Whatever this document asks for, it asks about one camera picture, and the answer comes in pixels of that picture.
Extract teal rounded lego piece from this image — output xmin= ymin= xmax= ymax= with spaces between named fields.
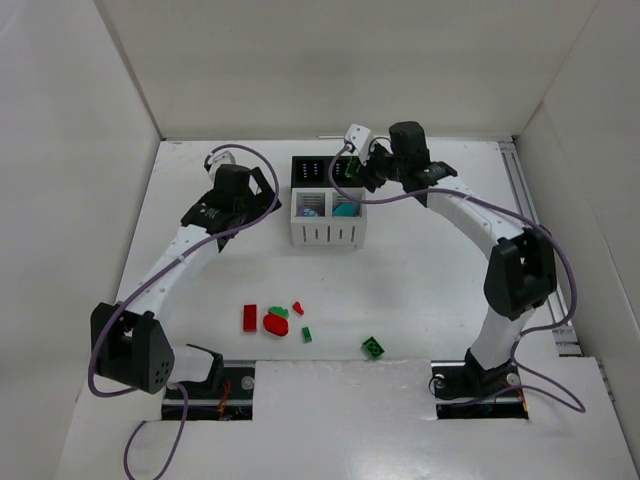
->
xmin=332 ymin=202 xmax=360 ymax=218

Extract purple crown lego piece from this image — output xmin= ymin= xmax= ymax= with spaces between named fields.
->
xmin=297 ymin=205 xmax=323 ymax=217

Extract green curved lego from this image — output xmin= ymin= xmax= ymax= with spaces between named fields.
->
xmin=268 ymin=306 xmax=289 ymax=319

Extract red round lego piece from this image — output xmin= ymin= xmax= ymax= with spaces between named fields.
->
xmin=263 ymin=313 xmax=289 ymax=337

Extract small green slope lego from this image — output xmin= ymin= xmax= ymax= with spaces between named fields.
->
xmin=301 ymin=327 xmax=312 ymax=343

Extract green square lego brick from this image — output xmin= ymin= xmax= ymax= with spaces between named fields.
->
xmin=361 ymin=336 xmax=385 ymax=361

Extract green arched lego brick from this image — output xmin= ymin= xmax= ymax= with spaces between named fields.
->
xmin=344 ymin=156 xmax=359 ymax=179

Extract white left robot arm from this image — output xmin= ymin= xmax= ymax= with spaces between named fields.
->
xmin=88 ymin=164 xmax=281 ymax=397

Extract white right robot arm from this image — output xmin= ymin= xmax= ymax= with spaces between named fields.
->
xmin=344 ymin=121 xmax=557 ymax=400

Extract white slotted container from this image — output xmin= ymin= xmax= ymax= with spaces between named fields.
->
xmin=290 ymin=188 xmax=367 ymax=249

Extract red long lego brick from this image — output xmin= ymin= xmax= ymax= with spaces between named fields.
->
xmin=242 ymin=304 xmax=258 ymax=333

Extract small red sloped lego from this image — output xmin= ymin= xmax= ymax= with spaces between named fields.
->
xmin=292 ymin=301 xmax=304 ymax=316

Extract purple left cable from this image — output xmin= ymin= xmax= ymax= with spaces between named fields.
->
xmin=87 ymin=143 xmax=281 ymax=479

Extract purple cable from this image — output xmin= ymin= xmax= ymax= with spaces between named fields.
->
xmin=87 ymin=143 xmax=281 ymax=479
xmin=329 ymin=142 xmax=587 ymax=414

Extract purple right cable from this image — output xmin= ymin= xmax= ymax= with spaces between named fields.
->
xmin=329 ymin=142 xmax=587 ymax=414

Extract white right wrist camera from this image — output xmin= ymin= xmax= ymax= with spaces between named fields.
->
xmin=344 ymin=124 xmax=374 ymax=165

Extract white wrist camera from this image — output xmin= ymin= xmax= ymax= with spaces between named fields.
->
xmin=344 ymin=124 xmax=374 ymax=165
xmin=204 ymin=150 xmax=236 ymax=181

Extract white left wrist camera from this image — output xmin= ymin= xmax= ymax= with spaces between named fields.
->
xmin=204 ymin=150 xmax=236 ymax=181

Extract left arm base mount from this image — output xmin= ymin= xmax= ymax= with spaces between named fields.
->
xmin=186 ymin=361 xmax=256 ymax=421

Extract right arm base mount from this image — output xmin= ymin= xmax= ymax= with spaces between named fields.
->
xmin=429 ymin=361 xmax=529 ymax=420

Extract aluminium rail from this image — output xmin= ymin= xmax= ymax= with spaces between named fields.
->
xmin=498 ymin=141 xmax=584 ymax=356

